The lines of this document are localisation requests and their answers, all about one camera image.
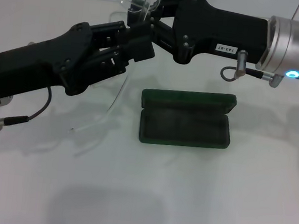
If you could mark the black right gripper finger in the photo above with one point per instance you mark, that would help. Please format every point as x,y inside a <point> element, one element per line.
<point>135,39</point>

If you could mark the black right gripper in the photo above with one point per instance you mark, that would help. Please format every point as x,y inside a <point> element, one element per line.
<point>222,31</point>

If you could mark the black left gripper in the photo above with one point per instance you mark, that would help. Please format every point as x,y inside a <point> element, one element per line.
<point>42,63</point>

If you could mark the clear white glasses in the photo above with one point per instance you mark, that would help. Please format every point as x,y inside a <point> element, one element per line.
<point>147,2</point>

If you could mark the green glasses case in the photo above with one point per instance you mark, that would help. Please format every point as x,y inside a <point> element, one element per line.
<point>185,129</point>

